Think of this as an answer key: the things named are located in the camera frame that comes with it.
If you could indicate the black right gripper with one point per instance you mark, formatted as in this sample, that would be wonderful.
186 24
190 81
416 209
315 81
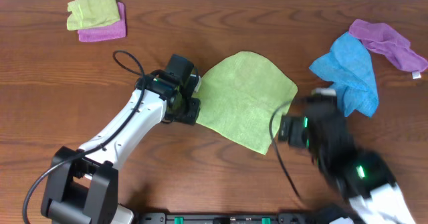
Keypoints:
294 139

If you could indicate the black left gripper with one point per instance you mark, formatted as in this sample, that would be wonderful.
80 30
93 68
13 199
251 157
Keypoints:
191 98

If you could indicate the light green cloth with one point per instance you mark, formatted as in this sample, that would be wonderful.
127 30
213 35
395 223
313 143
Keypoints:
239 95

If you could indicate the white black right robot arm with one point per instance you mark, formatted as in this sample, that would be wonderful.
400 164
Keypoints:
361 177

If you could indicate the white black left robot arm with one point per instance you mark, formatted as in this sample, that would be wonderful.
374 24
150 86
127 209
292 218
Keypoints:
82 184

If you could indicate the blue crumpled cloth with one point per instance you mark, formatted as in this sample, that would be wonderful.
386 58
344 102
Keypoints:
348 66

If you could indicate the folded pink cloth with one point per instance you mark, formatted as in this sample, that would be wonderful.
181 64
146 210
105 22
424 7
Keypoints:
115 31

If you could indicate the purple crumpled cloth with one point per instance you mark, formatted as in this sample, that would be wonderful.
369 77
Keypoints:
381 38

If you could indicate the folded green cloth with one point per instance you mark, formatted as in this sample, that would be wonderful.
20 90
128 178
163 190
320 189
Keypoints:
85 14

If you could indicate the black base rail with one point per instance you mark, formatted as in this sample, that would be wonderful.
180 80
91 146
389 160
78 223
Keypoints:
282 218

